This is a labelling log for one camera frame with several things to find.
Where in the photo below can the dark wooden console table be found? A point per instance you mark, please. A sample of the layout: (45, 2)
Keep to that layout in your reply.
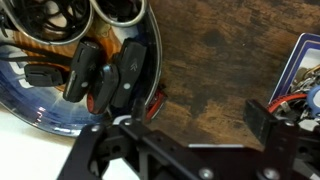
(219, 53)

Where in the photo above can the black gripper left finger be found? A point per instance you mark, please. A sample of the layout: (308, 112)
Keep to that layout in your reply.
(139, 110)

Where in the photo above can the square blue-rimmed key tray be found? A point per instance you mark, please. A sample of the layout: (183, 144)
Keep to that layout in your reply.
(305, 54)

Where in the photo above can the black bike light with arrow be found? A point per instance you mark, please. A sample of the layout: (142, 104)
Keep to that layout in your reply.
(129, 63)

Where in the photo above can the small red black bike light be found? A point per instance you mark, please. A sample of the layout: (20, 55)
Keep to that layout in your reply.
(155, 105)

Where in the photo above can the black bike light left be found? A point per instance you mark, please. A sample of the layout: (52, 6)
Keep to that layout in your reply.
(82, 69)

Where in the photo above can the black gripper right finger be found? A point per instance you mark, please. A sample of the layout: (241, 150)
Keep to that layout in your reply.
(259, 120)

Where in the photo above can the round dark blue tray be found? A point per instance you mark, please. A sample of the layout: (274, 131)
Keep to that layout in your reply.
(48, 32)

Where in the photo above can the small black clip mount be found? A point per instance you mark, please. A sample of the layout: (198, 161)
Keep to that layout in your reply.
(42, 75)

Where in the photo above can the bunch of keys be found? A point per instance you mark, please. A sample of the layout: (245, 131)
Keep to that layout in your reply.
(301, 104)

